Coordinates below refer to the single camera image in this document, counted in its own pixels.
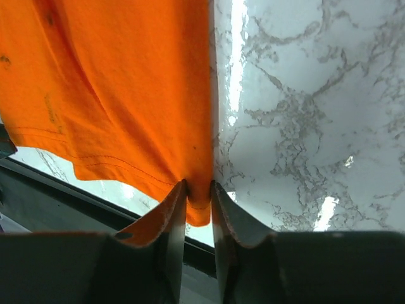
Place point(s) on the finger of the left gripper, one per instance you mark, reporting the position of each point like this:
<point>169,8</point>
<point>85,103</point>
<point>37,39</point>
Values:
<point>7,147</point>

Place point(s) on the orange t shirt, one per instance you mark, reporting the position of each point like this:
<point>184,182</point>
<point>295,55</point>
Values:
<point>119,88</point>

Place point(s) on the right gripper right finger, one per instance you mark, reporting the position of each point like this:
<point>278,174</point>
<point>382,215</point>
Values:
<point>255,264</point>

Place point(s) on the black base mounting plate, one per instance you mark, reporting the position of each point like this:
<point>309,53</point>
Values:
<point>39,202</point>

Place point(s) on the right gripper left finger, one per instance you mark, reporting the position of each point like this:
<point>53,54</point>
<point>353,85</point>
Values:
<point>142,263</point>

